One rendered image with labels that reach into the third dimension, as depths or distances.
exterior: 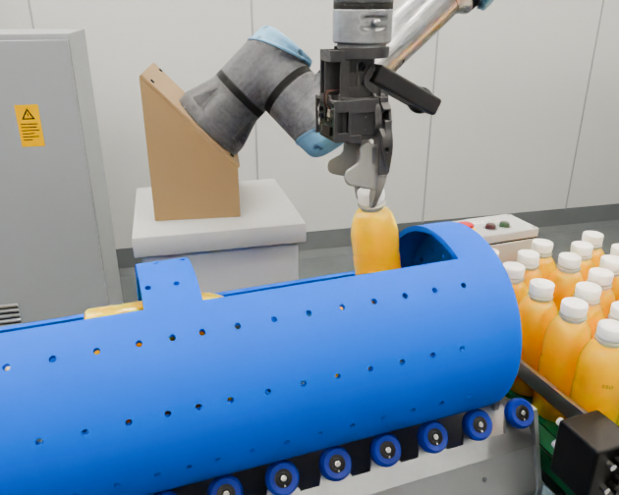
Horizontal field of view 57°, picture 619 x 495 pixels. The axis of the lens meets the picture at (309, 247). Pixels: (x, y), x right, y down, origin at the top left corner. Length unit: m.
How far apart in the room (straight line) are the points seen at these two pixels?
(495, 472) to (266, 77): 0.77
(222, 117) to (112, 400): 0.62
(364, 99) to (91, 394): 0.47
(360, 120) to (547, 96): 3.59
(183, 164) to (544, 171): 3.60
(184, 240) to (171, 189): 0.11
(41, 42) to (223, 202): 1.24
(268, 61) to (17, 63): 1.28
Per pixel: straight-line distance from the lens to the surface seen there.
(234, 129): 1.11
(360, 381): 0.70
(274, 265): 1.12
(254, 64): 1.11
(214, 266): 1.10
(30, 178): 2.30
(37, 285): 2.45
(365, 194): 0.81
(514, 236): 1.26
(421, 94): 0.81
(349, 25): 0.75
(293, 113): 1.08
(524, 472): 1.00
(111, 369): 0.64
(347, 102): 0.74
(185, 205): 1.12
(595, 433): 0.89
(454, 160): 4.04
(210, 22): 3.46
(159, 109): 1.08
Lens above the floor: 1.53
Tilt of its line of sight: 23 degrees down
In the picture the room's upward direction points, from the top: straight up
